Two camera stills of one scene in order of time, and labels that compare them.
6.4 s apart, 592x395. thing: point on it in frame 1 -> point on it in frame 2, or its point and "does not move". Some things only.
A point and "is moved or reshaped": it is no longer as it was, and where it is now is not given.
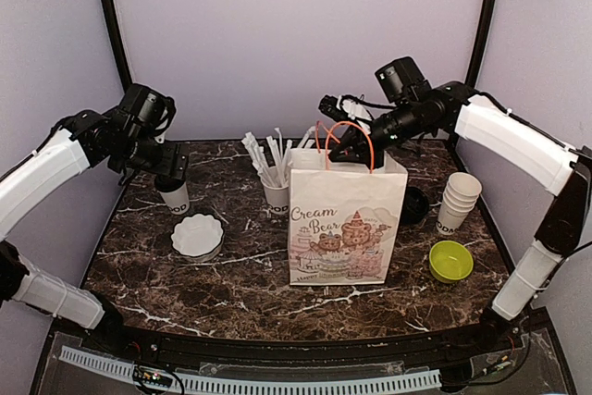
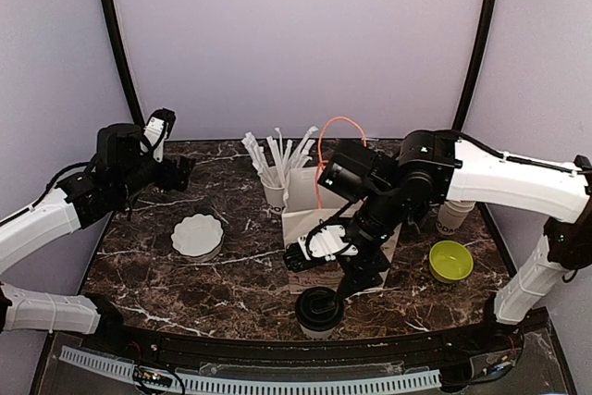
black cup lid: (167, 184) is moved or reshaped
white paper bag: (345, 222) is moved or reshaped
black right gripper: (352, 136) -> (364, 267)
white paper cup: (177, 200) -> (322, 335)
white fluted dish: (198, 238) does not move
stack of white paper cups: (460, 197) does not move
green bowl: (450, 262) does not move
